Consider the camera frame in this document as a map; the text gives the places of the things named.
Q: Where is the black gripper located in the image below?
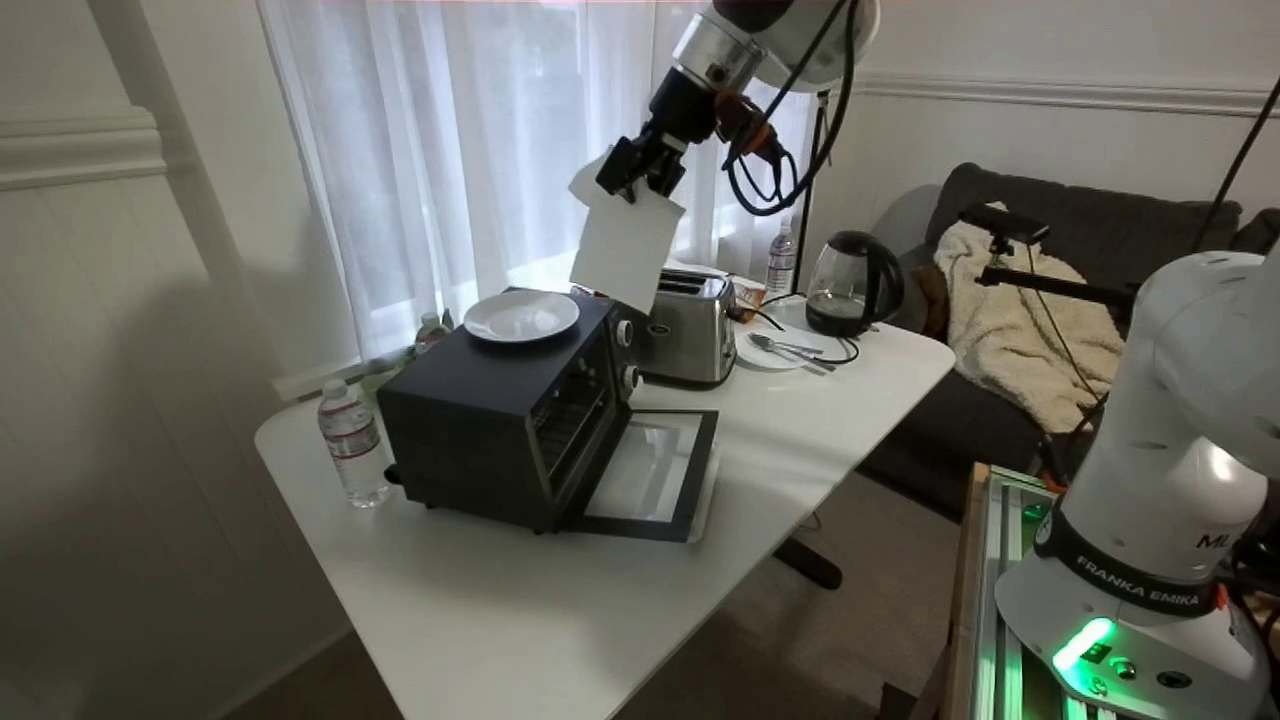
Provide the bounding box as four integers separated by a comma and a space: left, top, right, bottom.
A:
593, 68, 732, 207

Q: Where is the white plate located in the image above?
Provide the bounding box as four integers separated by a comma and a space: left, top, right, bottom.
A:
455, 284, 588, 354

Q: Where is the black toaster oven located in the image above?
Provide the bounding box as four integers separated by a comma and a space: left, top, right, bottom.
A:
377, 299, 639, 539

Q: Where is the glass oven door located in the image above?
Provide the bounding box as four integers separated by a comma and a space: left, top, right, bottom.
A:
572, 409, 725, 550

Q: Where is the clear plastic bottle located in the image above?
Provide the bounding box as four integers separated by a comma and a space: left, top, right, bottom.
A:
763, 230, 806, 298

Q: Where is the silver toaster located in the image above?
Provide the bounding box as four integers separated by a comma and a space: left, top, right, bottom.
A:
636, 262, 740, 398

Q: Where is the white sheer curtain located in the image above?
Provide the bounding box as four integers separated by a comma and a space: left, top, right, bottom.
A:
257, 0, 822, 368

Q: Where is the small white saucer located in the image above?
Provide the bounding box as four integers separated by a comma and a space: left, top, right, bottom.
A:
729, 326, 861, 378

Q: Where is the silver fork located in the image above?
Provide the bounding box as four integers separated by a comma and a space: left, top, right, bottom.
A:
745, 329, 839, 368

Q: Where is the black glass electric kettle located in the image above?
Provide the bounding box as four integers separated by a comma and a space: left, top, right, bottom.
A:
800, 230, 909, 341

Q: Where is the silver spoon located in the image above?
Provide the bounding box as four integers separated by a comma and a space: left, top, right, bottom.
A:
767, 338, 861, 374

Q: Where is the labelled water bottle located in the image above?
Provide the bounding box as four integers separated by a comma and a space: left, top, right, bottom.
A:
317, 378, 402, 515

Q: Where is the dark sofa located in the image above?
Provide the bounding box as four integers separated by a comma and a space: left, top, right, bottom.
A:
855, 162, 1253, 530

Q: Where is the beige blanket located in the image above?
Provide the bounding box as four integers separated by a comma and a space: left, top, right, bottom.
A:
930, 216, 1147, 441

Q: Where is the black table foot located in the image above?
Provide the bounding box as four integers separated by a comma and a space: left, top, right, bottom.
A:
767, 535, 849, 598

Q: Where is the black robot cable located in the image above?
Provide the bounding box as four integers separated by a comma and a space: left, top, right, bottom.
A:
1182, 75, 1280, 262
716, 0, 866, 220

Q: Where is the black camera stand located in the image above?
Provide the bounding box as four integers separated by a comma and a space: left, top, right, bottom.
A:
957, 195, 1162, 453

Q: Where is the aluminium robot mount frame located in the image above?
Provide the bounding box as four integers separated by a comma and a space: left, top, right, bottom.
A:
935, 461, 1280, 720

